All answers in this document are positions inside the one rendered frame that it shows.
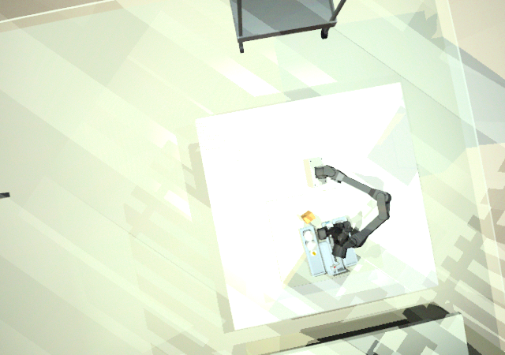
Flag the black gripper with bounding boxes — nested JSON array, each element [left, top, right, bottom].
[[317, 221, 352, 240]]

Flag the brown block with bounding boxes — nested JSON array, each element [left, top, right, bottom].
[[301, 211, 315, 224]]

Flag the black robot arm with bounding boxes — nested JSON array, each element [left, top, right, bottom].
[[314, 165, 391, 259]]

